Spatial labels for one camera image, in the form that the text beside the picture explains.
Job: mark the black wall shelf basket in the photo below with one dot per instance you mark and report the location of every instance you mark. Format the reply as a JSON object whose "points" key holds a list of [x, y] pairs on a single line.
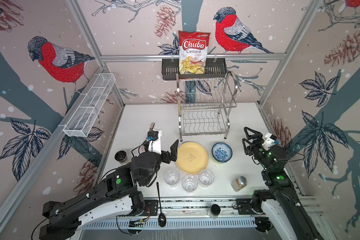
{"points": [[212, 68]]}

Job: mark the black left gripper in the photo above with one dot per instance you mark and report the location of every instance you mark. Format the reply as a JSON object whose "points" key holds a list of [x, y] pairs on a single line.
{"points": [[173, 149]]}

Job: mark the clear drinking glass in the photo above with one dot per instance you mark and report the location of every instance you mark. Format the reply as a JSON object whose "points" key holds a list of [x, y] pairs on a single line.
{"points": [[206, 178], [172, 177], [190, 183]]}

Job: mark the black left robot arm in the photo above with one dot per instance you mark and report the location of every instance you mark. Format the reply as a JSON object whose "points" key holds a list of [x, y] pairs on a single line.
{"points": [[116, 195]]}

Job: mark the red cassava chips bag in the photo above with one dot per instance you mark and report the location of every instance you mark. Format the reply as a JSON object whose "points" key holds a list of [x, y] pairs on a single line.
{"points": [[193, 46]]}

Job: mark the black spoon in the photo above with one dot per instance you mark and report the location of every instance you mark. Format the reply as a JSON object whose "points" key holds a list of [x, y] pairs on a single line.
{"points": [[162, 221]]}

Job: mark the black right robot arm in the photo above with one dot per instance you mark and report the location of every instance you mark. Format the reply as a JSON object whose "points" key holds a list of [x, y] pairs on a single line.
{"points": [[280, 202]]}

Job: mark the blue floral white bowl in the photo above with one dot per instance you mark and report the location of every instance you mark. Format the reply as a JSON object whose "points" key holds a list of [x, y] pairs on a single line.
{"points": [[222, 152]]}

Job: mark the black lid spice jar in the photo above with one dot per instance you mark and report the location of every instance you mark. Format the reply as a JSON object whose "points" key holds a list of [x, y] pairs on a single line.
{"points": [[121, 156]]}

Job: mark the chrome two-tier dish rack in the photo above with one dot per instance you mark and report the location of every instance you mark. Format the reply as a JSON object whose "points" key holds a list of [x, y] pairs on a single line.
{"points": [[205, 104]]}

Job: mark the black lid jar on rail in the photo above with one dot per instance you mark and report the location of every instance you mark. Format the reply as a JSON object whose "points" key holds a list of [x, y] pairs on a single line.
{"points": [[214, 211]]}

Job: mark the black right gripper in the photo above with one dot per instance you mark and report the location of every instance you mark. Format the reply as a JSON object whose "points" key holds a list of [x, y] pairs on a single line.
{"points": [[257, 136]]}

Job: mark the silver lid spice jar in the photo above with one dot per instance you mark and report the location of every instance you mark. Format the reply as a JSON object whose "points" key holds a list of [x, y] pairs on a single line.
{"points": [[239, 183]]}

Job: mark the white wire mesh basket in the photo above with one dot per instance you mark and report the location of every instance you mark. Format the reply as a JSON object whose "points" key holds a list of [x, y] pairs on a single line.
{"points": [[86, 114]]}

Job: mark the pink spotted handle knife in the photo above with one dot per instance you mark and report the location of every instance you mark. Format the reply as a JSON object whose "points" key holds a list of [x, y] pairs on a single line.
{"points": [[152, 126]]}

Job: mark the yellow cream plate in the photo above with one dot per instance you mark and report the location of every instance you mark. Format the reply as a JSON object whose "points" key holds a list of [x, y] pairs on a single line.
{"points": [[192, 158]]}

